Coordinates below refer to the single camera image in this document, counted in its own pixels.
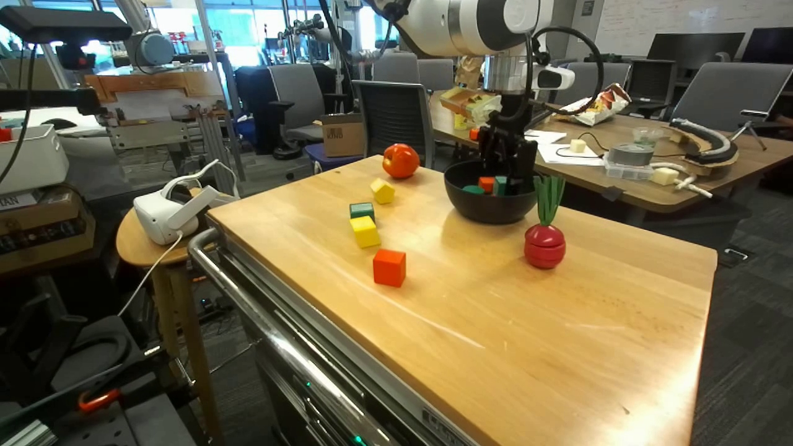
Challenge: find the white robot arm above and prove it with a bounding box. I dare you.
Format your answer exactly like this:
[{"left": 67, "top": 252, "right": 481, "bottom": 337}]
[{"left": 367, "top": 0, "right": 552, "bottom": 196}]

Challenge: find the chip bag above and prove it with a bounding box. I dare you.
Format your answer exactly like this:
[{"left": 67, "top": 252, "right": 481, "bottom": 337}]
[{"left": 574, "top": 83, "right": 631, "bottom": 125}]

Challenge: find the orange red toy apple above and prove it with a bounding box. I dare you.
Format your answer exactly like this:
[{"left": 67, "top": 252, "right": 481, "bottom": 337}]
[{"left": 381, "top": 143, "right": 422, "bottom": 180}]

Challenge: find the wrist camera with wood mount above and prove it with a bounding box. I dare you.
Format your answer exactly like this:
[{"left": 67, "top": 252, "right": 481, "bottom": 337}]
[{"left": 438, "top": 87, "right": 501, "bottom": 134}]

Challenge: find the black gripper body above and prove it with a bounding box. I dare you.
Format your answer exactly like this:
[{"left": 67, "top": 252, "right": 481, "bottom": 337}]
[{"left": 479, "top": 93, "right": 536, "bottom": 196}]

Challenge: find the small teal block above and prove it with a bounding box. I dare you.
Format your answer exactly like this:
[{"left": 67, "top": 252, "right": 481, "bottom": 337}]
[{"left": 460, "top": 182, "right": 484, "bottom": 196}]

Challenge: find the white VR headset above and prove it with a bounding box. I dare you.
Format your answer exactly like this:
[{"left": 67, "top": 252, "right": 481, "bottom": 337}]
[{"left": 133, "top": 157, "right": 241, "bottom": 245}]

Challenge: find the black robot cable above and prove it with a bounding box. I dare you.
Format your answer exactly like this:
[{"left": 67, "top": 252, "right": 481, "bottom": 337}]
[{"left": 522, "top": 21, "right": 607, "bottom": 108}]

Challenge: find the steel tool cart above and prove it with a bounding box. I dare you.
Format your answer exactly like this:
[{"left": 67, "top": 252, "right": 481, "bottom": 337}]
[{"left": 210, "top": 155, "right": 715, "bottom": 446}]

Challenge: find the white headset cable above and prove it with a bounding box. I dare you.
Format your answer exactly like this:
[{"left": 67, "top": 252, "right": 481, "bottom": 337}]
[{"left": 113, "top": 231, "right": 187, "bottom": 322}]

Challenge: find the large teal block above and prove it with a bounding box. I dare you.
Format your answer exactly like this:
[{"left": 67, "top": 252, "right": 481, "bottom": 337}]
[{"left": 350, "top": 201, "right": 376, "bottom": 221}]

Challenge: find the round wooden stool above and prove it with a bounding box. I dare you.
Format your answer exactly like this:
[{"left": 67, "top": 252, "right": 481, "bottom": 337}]
[{"left": 113, "top": 211, "right": 222, "bottom": 446}]

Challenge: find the grey office chair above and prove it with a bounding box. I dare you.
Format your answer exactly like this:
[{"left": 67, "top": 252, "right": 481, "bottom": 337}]
[{"left": 671, "top": 62, "right": 793, "bottom": 131}]

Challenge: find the yellow block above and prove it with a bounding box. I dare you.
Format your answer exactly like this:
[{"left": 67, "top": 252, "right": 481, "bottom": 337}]
[
  {"left": 368, "top": 178, "right": 394, "bottom": 205},
  {"left": 350, "top": 214, "right": 378, "bottom": 248}
]

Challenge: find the red toy radish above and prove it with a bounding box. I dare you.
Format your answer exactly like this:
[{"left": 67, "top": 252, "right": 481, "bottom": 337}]
[{"left": 522, "top": 176, "right": 564, "bottom": 270}]

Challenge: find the black bowl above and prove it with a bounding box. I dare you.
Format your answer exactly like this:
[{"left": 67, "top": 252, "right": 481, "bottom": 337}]
[{"left": 443, "top": 161, "right": 536, "bottom": 224}]

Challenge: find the wooden office desk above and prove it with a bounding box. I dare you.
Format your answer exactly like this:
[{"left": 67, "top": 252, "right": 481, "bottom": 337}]
[{"left": 429, "top": 87, "right": 793, "bottom": 218}]

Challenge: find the small orange block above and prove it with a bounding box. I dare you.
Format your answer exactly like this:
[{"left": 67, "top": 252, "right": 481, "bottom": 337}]
[{"left": 479, "top": 176, "right": 495, "bottom": 196}]

